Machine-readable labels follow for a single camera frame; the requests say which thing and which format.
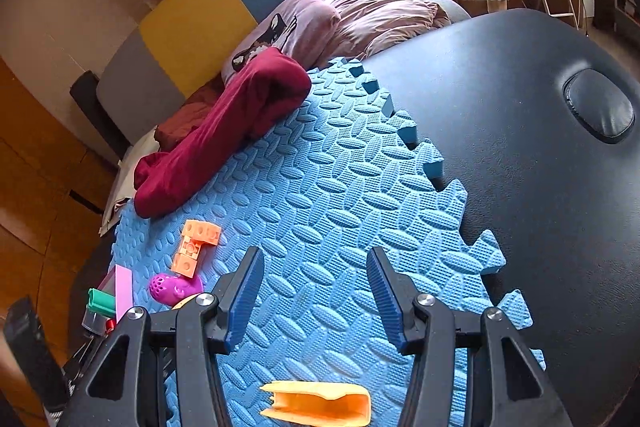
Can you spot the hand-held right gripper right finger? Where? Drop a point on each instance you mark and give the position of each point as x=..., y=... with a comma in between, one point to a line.
x=387, y=302

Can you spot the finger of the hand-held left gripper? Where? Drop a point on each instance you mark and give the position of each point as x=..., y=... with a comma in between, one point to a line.
x=80, y=362

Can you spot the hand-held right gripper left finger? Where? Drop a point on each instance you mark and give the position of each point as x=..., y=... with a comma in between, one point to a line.
x=245, y=302

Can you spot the yellow oval plastic toy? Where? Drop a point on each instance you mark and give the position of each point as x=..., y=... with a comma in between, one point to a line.
x=184, y=303

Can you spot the green plastic part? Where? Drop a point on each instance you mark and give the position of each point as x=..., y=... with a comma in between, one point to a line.
x=102, y=302

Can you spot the orange plastic block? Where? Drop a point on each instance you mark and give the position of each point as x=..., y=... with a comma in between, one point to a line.
x=192, y=247

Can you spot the magenta perforated plastic toy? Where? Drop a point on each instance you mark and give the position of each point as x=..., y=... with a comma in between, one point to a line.
x=170, y=287

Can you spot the pink cardboard box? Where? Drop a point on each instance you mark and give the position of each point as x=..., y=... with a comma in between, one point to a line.
x=123, y=287

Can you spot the light orange hollow piece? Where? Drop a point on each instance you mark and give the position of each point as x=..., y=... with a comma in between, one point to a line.
x=320, y=402

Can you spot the small red block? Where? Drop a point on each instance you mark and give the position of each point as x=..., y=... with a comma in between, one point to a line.
x=111, y=326

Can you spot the blue foam puzzle mat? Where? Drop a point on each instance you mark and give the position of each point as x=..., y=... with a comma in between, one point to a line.
x=340, y=187

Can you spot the burgundy blanket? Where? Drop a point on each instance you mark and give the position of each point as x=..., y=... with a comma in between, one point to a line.
x=225, y=132

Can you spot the cream pillow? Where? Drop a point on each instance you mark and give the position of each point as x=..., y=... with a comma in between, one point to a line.
x=127, y=177

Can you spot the red-brown pillow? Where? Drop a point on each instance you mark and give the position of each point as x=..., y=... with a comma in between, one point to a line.
x=185, y=117

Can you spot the wooden wardrobe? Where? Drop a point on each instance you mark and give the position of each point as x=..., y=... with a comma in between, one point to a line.
x=35, y=157

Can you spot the black padded table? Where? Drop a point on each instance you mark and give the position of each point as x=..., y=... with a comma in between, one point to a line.
x=500, y=132

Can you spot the pink cat print pillow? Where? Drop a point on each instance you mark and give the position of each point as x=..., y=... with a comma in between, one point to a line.
x=300, y=27

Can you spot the multicolour sofa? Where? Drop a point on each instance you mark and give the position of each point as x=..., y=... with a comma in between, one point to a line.
x=200, y=22

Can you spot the pink striped duvet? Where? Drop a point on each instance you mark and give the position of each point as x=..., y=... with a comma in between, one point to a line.
x=385, y=12

